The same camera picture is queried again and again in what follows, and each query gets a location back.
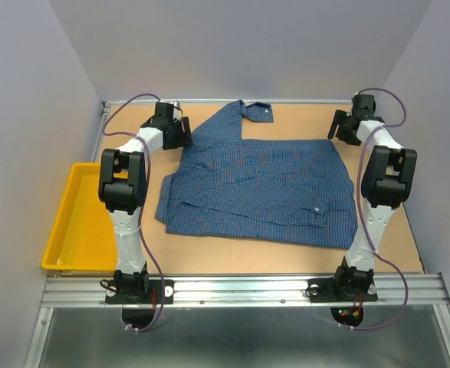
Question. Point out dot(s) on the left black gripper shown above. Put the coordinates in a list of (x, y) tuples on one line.
[(185, 138)]

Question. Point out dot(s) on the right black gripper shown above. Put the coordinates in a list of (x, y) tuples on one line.
[(339, 116)]

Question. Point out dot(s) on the blue checked long sleeve shirt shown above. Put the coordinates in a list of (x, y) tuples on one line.
[(292, 191)]

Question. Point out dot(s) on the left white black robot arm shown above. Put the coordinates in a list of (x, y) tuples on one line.
[(123, 184)]

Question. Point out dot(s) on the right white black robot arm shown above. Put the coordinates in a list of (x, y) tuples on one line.
[(383, 183)]

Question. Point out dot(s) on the yellow plastic tray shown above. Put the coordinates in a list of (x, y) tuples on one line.
[(82, 237)]

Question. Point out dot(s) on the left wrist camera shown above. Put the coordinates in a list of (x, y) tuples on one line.
[(176, 104)]

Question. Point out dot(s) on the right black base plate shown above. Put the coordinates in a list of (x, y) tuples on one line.
[(325, 290)]

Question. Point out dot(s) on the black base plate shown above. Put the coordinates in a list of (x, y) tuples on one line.
[(325, 290), (155, 294)]

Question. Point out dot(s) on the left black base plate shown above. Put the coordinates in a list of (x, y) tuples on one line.
[(155, 294)]

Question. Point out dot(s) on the aluminium mounting rail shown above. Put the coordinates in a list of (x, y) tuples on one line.
[(230, 291)]

